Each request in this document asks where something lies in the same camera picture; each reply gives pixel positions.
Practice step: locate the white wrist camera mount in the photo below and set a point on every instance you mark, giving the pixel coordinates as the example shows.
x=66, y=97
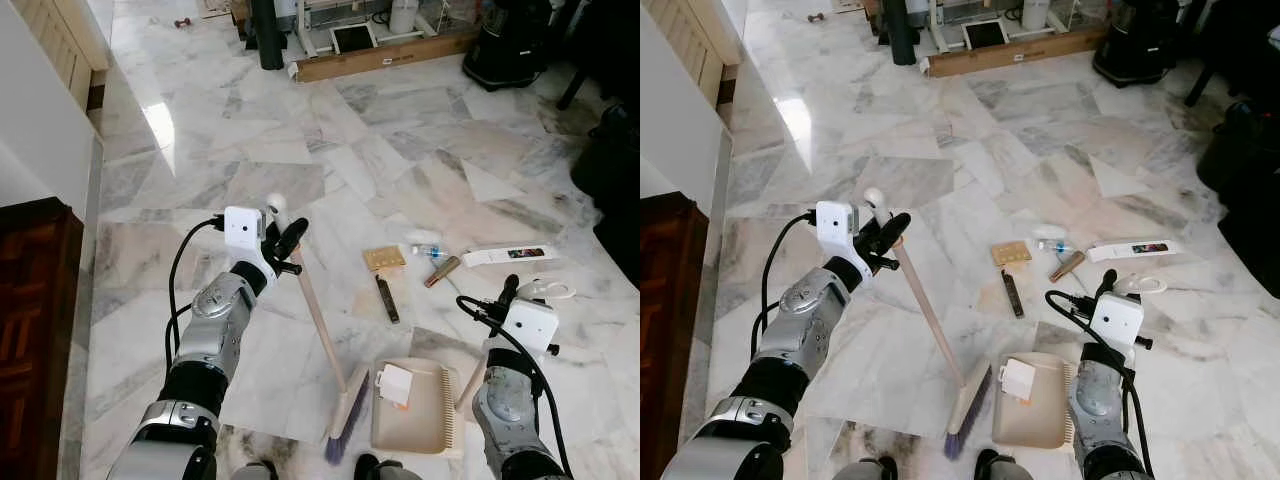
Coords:
x=1118, y=318
x=243, y=235
x=530, y=325
x=835, y=228

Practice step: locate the long wooden plank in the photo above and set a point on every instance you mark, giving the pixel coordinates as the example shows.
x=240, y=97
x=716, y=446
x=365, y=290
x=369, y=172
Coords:
x=390, y=55
x=1020, y=52

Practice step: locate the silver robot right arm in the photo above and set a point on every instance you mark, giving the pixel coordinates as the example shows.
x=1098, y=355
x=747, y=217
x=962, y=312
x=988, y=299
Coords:
x=1098, y=395
x=508, y=400

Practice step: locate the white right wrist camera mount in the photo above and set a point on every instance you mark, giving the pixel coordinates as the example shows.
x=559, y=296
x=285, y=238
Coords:
x=1118, y=318
x=530, y=325

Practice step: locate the black slim bar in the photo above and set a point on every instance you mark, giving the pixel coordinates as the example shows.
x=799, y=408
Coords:
x=387, y=300
x=1013, y=295

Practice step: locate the white plastic jug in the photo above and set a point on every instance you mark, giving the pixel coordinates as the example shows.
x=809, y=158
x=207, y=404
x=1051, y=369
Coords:
x=403, y=15
x=1035, y=13

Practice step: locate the white and orange paper scrap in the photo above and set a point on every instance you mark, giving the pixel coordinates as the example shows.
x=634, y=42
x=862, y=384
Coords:
x=1018, y=380
x=394, y=385

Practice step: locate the dark wooden cabinet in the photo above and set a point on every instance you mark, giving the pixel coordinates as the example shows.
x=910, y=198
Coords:
x=675, y=340
x=35, y=340

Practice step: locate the clear plastic bottle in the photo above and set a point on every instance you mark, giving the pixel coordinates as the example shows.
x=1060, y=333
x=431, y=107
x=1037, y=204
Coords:
x=428, y=247
x=1052, y=242

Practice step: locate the black cylindrical bag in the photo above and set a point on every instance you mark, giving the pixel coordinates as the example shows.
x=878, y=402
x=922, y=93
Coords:
x=899, y=32
x=267, y=35

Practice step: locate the cream louvered door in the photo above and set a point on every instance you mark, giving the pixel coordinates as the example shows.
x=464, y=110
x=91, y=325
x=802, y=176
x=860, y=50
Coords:
x=700, y=45
x=65, y=45

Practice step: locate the long white printed box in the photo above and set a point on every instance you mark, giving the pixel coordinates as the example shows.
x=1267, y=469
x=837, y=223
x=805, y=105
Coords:
x=505, y=256
x=1130, y=251

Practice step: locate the beige plastic dustpan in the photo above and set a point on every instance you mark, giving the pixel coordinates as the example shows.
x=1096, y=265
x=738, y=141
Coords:
x=420, y=425
x=1040, y=425

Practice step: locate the black vacuum cleaner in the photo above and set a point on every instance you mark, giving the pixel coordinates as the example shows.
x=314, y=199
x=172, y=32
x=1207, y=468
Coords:
x=1135, y=42
x=505, y=45

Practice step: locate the large black bag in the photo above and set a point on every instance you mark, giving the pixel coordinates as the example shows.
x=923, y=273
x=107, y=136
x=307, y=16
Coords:
x=1245, y=180
x=612, y=190

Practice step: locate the dark robot left foot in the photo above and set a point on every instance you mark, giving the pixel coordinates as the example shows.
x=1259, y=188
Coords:
x=255, y=470
x=865, y=470

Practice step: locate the white framed black panel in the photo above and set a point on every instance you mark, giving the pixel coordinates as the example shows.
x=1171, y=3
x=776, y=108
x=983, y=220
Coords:
x=354, y=38
x=986, y=34

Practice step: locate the brown tube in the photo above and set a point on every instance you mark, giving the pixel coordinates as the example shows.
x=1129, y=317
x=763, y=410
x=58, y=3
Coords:
x=1066, y=267
x=442, y=272

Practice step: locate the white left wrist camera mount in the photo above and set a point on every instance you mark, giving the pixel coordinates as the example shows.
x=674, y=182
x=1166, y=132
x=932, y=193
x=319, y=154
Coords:
x=243, y=235
x=835, y=228

